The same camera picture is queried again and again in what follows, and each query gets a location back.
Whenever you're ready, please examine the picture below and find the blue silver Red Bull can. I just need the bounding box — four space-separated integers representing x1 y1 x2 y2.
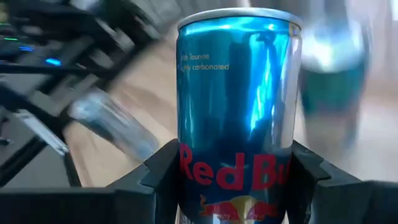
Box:
67 88 161 162
298 18 371 150
175 7 303 224

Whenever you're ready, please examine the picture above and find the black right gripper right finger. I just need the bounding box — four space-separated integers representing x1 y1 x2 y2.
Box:
286 139 398 224

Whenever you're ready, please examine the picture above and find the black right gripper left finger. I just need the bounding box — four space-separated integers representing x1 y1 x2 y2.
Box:
0 139 181 224

